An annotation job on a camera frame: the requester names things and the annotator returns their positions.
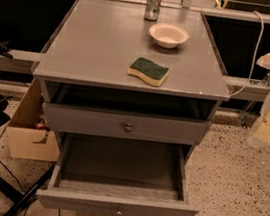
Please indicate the green and yellow sponge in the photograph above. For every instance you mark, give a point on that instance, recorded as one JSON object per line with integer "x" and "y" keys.
{"x": 149, "y": 72}

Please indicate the grey drawer cabinet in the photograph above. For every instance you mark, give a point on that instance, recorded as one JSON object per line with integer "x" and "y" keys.
{"x": 86, "y": 65}

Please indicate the open grey bottom drawer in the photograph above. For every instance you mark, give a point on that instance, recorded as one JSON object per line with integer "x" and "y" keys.
{"x": 118, "y": 176}

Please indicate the closed grey middle drawer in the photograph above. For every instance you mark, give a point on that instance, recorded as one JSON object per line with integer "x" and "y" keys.
{"x": 101, "y": 122}

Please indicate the white paper bowl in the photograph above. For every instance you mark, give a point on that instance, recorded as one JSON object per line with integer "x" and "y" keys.
{"x": 168, "y": 35}

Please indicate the silver soda can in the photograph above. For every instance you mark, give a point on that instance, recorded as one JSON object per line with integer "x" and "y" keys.
{"x": 152, "y": 9}

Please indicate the cardboard box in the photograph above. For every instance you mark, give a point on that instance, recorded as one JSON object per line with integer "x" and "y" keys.
{"x": 28, "y": 137}

